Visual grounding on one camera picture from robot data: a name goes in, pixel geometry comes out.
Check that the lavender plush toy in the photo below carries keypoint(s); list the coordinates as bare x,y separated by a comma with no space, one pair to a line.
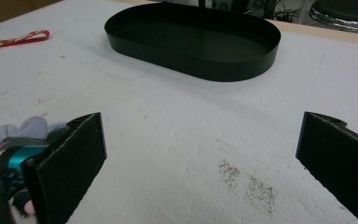
32,128

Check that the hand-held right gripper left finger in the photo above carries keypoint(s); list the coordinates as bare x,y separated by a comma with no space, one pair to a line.
66,168

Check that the black oval tray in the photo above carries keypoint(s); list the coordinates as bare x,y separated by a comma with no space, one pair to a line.
199,67

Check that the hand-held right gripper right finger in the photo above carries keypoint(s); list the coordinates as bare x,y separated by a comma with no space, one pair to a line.
338,158

